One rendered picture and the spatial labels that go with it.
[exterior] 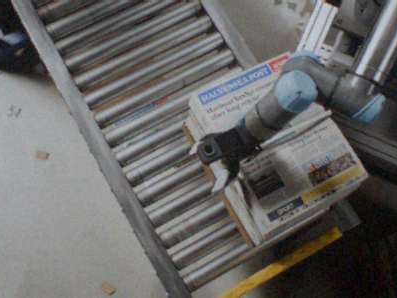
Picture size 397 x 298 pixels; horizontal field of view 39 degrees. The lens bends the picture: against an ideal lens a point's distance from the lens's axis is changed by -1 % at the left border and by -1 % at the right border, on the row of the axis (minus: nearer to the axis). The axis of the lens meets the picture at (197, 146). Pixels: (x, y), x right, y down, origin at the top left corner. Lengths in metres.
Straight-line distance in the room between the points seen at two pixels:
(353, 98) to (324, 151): 0.23
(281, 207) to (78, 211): 1.24
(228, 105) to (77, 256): 1.19
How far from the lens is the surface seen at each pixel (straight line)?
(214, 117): 1.32
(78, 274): 2.33
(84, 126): 1.60
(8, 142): 2.50
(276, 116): 1.11
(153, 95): 1.62
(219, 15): 1.74
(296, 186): 1.31
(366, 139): 2.30
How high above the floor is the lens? 2.29
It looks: 72 degrees down
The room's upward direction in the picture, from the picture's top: 8 degrees clockwise
